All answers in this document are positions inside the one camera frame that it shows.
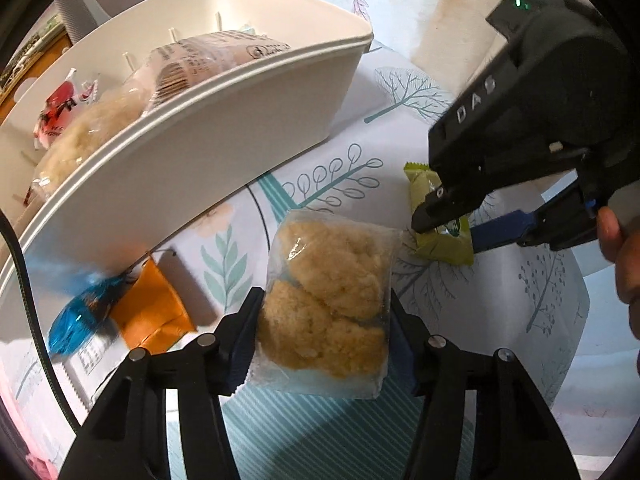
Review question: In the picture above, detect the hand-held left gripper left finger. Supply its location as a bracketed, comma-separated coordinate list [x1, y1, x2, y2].
[59, 287, 265, 480]

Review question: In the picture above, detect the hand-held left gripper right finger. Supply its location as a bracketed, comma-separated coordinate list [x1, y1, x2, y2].
[387, 290, 583, 480]

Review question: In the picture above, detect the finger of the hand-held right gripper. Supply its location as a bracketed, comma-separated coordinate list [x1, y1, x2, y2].
[411, 185, 496, 233]
[472, 209, 538, 255]

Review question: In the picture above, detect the green snack packet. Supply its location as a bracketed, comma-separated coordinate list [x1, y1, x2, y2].
[404, 161, 475, 267]

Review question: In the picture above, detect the clear yellow crumbly snack packet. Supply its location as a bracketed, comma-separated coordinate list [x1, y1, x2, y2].
[247, 209, 403, 401]
[30, 85, 151, 201]

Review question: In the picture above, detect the white plastic bin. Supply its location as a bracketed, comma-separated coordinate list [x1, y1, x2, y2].
[0, 0, 375, 301]

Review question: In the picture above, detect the pink brown barcode snack packet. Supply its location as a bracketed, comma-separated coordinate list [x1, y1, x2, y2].
[132, 30, 292, 111]

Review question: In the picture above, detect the person's right hand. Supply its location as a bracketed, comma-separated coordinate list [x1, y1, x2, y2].
[597, 207, 640, 341]

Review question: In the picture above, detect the tree print tablecloth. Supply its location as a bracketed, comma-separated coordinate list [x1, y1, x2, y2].
[0, 40, 591, 480]

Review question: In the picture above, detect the beige striped cloth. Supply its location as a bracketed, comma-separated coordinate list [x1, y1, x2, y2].
[425, 0, 508, 111]

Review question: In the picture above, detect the orange snack packet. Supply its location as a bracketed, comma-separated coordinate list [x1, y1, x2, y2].
[109, 256, 197, 352]

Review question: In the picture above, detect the white barcode snack packet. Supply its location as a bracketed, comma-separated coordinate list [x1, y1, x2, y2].
[62, 330, 123, 411]

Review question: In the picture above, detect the blue foil candy wrapper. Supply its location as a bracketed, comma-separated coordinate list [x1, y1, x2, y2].
[25, 255, 133, 358]

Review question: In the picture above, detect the red and white snack packet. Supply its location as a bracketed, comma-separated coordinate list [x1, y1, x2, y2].
[32, 67, 98, 148]

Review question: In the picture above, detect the wooden desk with drawers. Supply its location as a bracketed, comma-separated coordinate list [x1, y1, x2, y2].
[0, 12, 71, 121]

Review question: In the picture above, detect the black cable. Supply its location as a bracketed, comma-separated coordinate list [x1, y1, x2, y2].
[0, 210, 81, 436]

